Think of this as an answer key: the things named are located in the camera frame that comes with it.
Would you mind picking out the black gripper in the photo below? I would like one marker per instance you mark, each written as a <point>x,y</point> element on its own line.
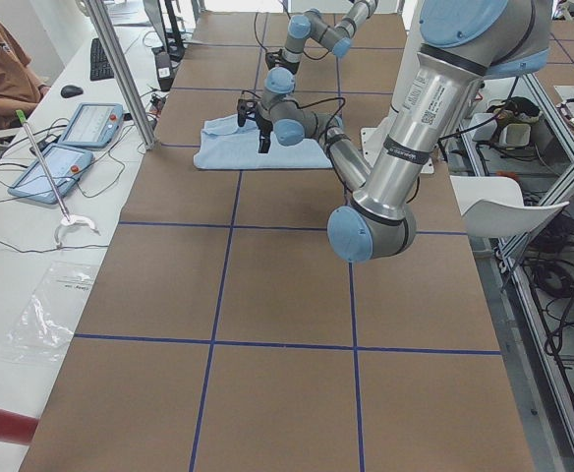
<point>284,66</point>
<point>263,130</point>

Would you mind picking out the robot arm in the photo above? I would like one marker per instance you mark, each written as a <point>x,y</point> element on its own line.
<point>463,42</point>
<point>336,39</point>

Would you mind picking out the black power adapter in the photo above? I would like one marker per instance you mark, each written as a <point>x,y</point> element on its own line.
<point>164,70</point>

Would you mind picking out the upper blue teach pendant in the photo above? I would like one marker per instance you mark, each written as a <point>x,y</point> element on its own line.
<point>93,125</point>

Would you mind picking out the blue teach pendant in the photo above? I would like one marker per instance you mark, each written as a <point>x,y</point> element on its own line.
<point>66,166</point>
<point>93,125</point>

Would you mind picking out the black keyboard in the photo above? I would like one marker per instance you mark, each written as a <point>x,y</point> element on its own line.
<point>100,67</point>

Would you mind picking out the lower blue teach pendant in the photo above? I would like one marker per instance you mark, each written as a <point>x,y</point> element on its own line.
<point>66,166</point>

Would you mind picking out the black computer mouse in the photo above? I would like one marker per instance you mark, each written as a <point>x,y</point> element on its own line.
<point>70,91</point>

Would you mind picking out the white chair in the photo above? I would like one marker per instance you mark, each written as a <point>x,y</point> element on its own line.
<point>493,207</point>

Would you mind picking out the rod with white hook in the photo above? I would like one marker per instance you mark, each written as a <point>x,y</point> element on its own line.
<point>68,219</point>

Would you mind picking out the clear plastic bag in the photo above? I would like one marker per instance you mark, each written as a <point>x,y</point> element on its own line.
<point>44,329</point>

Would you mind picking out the red cylinder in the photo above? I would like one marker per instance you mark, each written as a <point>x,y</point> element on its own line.
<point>16,428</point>

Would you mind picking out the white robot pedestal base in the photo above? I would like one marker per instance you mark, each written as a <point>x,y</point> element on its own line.
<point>373,143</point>

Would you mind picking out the aluminium frame post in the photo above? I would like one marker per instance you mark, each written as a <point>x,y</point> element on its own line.
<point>116,55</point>

